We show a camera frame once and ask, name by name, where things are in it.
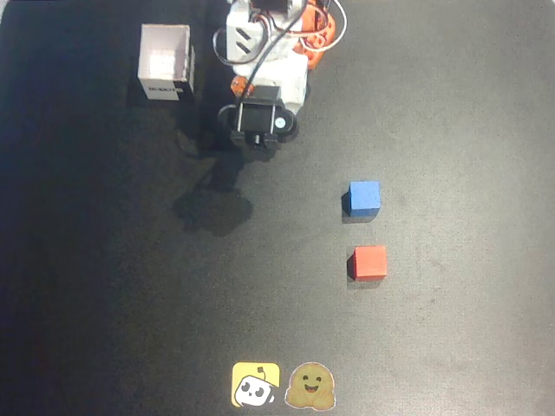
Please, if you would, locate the blue cube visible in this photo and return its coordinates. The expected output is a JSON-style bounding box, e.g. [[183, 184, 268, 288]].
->
[[344, 179, 382, 218]]

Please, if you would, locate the white open cardboard box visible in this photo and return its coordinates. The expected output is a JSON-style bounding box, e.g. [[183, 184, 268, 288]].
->
[[136, 23, 197, 103]]

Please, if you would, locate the red cube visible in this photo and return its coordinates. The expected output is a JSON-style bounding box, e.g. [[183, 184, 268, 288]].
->
[[347, 244, 389, 282]]

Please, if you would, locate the yellow robot sticker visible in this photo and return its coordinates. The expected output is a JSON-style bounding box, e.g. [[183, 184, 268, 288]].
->
[[231, 361, 282, 409]]

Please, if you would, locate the hugging face emoji sticker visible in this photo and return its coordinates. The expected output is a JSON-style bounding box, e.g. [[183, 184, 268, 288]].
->
[[284, 361, 338, 411]]

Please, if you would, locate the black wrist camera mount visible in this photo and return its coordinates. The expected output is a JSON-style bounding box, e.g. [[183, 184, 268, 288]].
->
[[218, 96, 301, 152]]

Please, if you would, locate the white cable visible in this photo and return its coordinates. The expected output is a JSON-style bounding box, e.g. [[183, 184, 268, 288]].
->
[[259, 0, 349, 54]]

